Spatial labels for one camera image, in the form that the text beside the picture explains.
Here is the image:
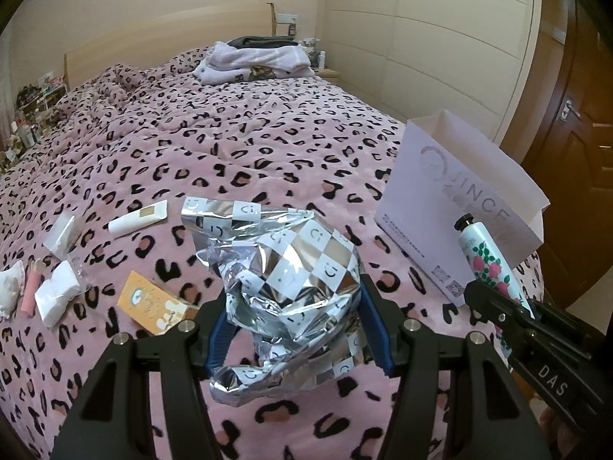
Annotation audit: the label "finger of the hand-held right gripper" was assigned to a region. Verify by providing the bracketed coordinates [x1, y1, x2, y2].
[529, 299, 604, 360]
[464, 280, 533, 361]

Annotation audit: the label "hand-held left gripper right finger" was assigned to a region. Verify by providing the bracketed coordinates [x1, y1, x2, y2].
[357, 273, 551, 460]

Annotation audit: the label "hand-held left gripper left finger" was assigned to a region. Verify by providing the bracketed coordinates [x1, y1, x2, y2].
[50, 292, 231, 460]

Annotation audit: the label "floral hand cream tube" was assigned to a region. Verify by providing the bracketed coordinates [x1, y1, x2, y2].
[454, 215, 532, 317]

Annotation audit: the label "silver checkered foil bag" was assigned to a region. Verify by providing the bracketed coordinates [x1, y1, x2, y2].
[181, 195, 369, 408]

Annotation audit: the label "white paper bag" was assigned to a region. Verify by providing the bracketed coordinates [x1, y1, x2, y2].
[374, 109, 551, 308]

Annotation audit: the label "pink hair roller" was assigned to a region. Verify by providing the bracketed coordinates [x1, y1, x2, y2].
[20, 259, 46, 316]

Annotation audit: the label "white cloth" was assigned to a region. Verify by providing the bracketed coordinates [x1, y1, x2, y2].
[0, 261, 25, 319]

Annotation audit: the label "gold cardboard box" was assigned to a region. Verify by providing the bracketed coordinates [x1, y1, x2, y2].
[117, 271, 199, 336]

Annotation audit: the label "white tube with gold label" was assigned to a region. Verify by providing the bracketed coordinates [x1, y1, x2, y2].
[108, 200, 168, 237]

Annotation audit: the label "brown wooden door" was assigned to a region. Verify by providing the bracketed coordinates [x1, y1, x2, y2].
[520, 0, 613, 250]

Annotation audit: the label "white packet in clear bag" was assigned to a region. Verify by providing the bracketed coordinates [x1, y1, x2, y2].
[34, 261, 92, 330]

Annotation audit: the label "clear plastic packet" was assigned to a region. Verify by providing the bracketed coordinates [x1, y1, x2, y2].
[44, 213, 77, 255]

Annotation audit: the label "pink leopard print blanket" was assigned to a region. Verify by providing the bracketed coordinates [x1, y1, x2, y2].
[0, 45, 547, 460]

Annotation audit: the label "cream panelled wardrobe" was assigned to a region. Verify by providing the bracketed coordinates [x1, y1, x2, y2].
[316, 0, 544, 149]

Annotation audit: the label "lavender folded clothes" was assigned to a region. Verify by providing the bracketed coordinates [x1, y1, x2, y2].
[192, 41, 314, 83]

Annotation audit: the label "cluttered bedside shelf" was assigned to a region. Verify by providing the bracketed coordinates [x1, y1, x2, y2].
[0, 72, 68, 168]

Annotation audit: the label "dark folded garment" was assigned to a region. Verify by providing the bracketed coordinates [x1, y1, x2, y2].
[227, 34, 295, 49]

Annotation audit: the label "beige wooden headboard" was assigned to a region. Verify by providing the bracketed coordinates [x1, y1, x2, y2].
[64, 2, 277, 89]

